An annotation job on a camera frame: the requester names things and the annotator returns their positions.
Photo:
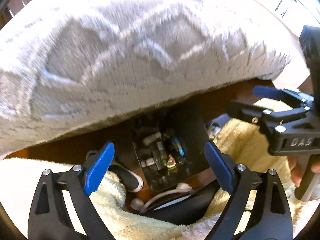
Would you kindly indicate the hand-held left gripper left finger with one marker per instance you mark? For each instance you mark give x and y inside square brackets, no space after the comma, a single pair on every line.
[98,170]

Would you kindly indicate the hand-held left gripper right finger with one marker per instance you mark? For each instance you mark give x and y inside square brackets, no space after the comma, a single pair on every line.
[220,167]

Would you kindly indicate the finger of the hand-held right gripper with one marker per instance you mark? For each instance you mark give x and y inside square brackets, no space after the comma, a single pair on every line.
[250,110]
[268,92]

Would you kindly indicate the black box of small items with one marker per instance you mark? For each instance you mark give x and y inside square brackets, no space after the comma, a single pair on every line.
[192,135]

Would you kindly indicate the blue snack packet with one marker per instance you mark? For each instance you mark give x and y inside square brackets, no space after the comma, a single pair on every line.
[178,147]

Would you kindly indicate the colourful bead toy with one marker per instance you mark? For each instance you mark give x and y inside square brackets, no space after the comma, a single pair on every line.
[171,162]

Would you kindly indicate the yellow white small bottle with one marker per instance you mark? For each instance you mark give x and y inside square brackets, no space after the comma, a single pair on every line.
[150,140]

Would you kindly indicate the person's right hand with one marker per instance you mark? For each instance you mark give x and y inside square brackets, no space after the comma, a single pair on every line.
[296,172]

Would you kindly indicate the cream fluffy rug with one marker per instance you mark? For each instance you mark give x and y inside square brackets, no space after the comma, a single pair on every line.
[250,142]

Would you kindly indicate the black white sneaker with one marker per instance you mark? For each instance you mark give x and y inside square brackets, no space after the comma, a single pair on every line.
[131,180]
[213,130]

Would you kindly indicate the white curved plastic object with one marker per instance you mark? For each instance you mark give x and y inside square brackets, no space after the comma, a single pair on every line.
[160,197]

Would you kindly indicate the grey white patterned pillow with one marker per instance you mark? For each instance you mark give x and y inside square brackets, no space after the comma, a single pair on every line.
[125,55]

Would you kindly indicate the wooden wardrobe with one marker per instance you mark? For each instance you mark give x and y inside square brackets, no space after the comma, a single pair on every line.
[17,5]

